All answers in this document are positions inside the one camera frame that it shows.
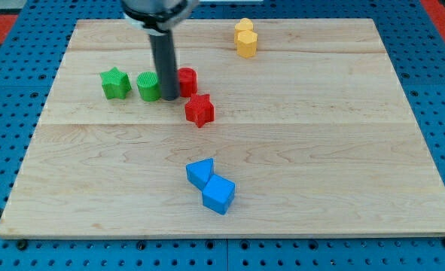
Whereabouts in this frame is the red star block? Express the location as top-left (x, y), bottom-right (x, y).
top-left (184, 93), bottom-right (215, 128)

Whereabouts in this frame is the green star block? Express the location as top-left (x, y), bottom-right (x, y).
top-left (100, 67), bottom-right (132, 99)

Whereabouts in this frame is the blue triangle block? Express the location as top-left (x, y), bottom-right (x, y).
top-left (185, 158), bottom-right (214, 190)

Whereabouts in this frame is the blue cube block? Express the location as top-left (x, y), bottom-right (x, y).
top-left (202, 174), bottom-right (236, 215)

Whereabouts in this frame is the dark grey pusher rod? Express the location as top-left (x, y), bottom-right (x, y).
top-left (149, 31), bottom-right (180, 101)

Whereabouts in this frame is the yellow heart block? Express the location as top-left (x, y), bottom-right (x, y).
top-left (233, 18), bottom-right (254, 44)

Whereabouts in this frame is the light wooden board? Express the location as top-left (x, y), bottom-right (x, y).
top-left (0, 19), bottom-right (445, 239)

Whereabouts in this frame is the yellow hexagon block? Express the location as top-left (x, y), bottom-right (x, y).
top-left (236, 30), bottom-right (258, 58)

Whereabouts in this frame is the green cylinder block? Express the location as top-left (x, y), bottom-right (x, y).
top-left (136, 72), bottom-right (160, 102)

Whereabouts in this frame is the red cylinder block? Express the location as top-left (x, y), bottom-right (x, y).
top-left (178, 67), bottom-right (198, 98)

